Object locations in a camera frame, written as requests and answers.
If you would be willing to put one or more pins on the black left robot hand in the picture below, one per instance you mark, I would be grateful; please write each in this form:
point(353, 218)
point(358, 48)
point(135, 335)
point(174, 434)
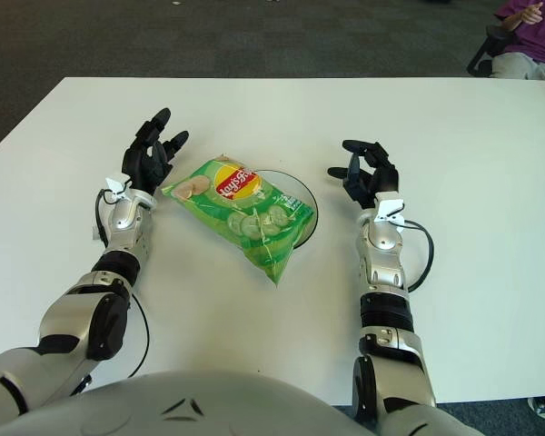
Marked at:
point(147, 163)

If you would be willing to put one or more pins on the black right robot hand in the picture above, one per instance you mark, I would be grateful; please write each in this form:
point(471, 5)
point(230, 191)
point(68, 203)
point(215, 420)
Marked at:
point(372, 177)

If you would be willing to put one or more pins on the white plate with black rim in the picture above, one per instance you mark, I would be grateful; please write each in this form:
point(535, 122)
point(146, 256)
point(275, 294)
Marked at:
point(306, 191)

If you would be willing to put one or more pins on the green potato chips bag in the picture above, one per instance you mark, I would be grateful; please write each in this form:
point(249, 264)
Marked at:
point(240, 213)

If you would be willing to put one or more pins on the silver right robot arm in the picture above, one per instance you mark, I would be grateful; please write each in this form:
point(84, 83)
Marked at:
point(390, 327)

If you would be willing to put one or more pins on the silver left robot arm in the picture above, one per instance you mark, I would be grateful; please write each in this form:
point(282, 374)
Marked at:
point(82, 309)

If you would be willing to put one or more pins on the black office chair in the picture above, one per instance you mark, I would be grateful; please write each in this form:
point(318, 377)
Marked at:
point(479, 56)

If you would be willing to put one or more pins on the person in purple shirt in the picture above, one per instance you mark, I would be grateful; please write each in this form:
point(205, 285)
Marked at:
point(536, 36)

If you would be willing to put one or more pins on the silver robot torso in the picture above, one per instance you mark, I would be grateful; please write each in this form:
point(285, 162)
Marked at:
point(163, 404)

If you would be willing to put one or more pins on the sneaker shoe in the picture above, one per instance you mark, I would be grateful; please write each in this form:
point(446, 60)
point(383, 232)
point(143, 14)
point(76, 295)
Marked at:
point(538, 406)

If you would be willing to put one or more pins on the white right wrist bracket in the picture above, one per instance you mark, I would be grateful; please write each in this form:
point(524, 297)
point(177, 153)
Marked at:
point(390, 206)

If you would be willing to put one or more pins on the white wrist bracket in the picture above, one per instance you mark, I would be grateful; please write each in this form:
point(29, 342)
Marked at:
point(390, 206)
point(115, 185)

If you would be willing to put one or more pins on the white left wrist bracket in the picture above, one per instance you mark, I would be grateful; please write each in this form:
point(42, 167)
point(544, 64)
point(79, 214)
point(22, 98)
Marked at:
point(115, 185)

